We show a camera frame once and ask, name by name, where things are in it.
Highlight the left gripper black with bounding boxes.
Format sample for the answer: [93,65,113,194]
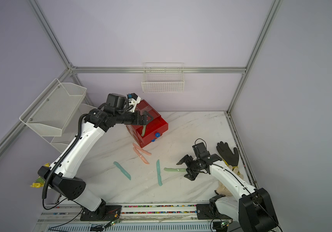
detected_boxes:
[115,111,153,126]

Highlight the red drawer cabinet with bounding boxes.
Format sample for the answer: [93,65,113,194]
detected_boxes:
[126,100,169,148]

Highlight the teal fruit knife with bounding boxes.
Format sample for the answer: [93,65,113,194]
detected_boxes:
[156,159,163,186]
[113,161,132,180]

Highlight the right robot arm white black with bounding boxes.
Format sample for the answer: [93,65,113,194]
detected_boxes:
[178,142,280,232]

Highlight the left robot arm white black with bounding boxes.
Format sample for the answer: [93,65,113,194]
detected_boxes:
[38,93,154,220]

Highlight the pink fruit knife upper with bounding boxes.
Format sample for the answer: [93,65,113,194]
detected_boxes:
[133,143,151,156]

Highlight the pink fruit knife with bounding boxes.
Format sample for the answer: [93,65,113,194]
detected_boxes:
[133,143,151,156]
[133,148,149,164]

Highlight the pink fruit knife lower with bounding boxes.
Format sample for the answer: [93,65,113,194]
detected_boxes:
[133,148,149,164]

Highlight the black work glove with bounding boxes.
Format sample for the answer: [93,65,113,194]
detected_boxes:
[216,141,239,167]

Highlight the beige cloth glove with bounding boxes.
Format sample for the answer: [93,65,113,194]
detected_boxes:
[214,165,245,196]

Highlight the white mesh two-tier shelf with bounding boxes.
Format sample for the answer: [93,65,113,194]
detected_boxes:
[20,79,94,153]

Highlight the yellow artificial flowers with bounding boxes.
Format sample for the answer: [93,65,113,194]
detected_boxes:
[30,163,50,189]

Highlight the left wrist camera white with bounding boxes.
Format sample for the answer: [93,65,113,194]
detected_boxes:
[126,93,141,113]

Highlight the white wire wall basket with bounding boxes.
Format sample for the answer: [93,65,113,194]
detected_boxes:
[141,62,185,93]

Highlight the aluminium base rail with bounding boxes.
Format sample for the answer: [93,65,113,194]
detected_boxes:
[37,203,229,224]

